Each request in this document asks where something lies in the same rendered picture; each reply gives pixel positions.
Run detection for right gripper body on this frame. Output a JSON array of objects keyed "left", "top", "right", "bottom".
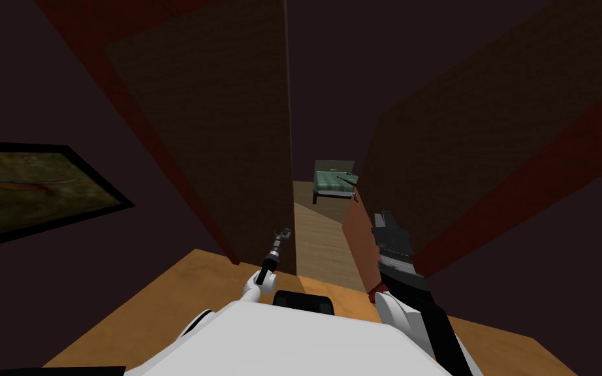
[{"left": 372, "top": 225, "right": 417, "bottom": 275}]

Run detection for green bed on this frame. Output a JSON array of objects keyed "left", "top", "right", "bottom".
[{"left": 311, "top": 159, "right": 359, "bottom": 205}]

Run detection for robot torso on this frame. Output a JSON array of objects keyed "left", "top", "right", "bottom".
[{"left": 123, "top": 290, "right": 454, "bottom": 376}]

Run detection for brown door leaf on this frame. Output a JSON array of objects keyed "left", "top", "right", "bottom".
[
  {"left": 341, "top": 0, "right": 602, "bottom": 294},
  {"left": 101, "top": 0, "right": 298, "bottom": 276}
]

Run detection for black framed wall picture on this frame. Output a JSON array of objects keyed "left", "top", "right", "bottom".
[{"left": 0, "top": 140, "right": 136, "bottom": 252}]

